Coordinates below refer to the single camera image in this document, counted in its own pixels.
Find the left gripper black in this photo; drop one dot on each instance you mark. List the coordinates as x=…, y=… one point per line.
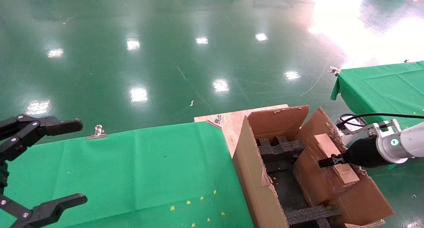
x=2, y=175

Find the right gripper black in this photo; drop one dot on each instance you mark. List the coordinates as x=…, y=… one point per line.
x=364, y=153

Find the small cardboard box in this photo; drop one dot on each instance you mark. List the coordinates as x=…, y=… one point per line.
x=318, y=181

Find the large open cardboard carton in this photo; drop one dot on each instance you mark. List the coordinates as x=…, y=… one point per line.
x=251, y=175

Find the black notched foam insert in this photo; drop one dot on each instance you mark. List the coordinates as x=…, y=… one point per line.
x=281, y=148

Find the large green table cloth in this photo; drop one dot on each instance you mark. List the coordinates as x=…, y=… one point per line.
x=116, y=175

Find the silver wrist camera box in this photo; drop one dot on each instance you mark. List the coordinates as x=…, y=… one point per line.
x=346, y=130

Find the silver camera mounting bracket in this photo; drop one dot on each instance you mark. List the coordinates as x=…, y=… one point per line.
x=381, y=128

